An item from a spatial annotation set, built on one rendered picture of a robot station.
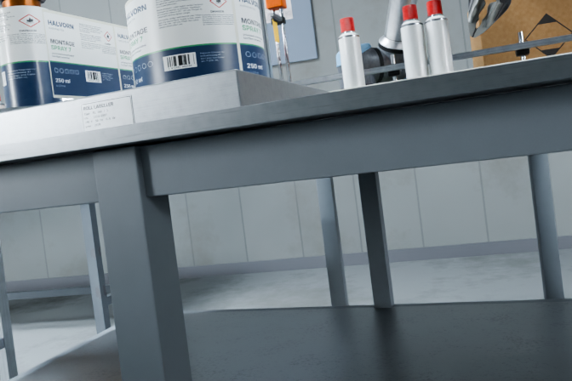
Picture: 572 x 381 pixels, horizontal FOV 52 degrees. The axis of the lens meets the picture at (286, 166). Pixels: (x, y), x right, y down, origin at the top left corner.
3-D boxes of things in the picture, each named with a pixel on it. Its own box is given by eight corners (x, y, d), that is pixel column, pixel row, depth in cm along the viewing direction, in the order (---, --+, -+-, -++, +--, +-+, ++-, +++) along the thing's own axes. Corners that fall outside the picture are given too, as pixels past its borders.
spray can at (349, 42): (344, 104, 138) (333, 19, 138) (348, 105, 143) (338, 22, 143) (365, 101, 137) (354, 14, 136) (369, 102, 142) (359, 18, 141)
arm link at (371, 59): (334, 91, 193) (328, 50, 192) (370, 87, 196) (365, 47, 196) (348, 86, 181) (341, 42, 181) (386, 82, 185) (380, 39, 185)
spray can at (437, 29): (431, 91, 132) (420, 1, 132) (433, 93, 137) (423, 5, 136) (454, 88, 130) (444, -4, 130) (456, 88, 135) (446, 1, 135)
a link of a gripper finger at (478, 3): (458, 29, 126) (476, -13, 125) (459, 33, 132) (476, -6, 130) (471, 33, 126) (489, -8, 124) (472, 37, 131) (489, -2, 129)
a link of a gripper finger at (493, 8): (471, 33, 126) (489, -8, 124) (472, 37, 131) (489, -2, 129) (485, 38, 125) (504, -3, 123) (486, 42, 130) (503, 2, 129)
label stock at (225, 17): (114, 109, 90) (102, 15, 90) (220, 105, 103) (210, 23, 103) (181, 87, 75) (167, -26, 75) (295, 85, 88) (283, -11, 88)
